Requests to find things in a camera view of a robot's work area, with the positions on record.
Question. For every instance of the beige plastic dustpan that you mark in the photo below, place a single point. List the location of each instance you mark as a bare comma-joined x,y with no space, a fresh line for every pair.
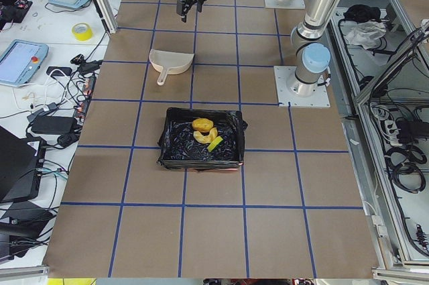
169,63

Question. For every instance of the orange-brown bread roll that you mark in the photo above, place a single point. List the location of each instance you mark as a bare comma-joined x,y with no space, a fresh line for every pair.
202,125

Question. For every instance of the pale croissant piece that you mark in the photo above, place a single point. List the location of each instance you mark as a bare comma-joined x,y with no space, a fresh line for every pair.
205,139

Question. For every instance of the yellow sponge piece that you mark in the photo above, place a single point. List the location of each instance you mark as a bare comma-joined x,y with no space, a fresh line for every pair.
214,143

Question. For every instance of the bin with black bag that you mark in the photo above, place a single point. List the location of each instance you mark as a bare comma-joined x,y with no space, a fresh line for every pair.
179,149

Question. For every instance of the yellow tape roll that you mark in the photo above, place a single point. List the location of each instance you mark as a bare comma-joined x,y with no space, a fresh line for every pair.
82,31

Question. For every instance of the power strip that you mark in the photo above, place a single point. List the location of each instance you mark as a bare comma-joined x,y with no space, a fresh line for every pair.
85,98

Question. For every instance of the white crumpled cloth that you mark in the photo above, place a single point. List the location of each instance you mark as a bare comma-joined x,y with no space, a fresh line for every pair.
368,34

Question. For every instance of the teach pendant near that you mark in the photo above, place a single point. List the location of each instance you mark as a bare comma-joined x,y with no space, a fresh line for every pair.
20,62

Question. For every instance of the black power brick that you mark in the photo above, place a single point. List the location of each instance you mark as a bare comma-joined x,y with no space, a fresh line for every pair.
53,125

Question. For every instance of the black computer box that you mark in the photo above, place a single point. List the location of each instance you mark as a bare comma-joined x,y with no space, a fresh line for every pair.
21,159

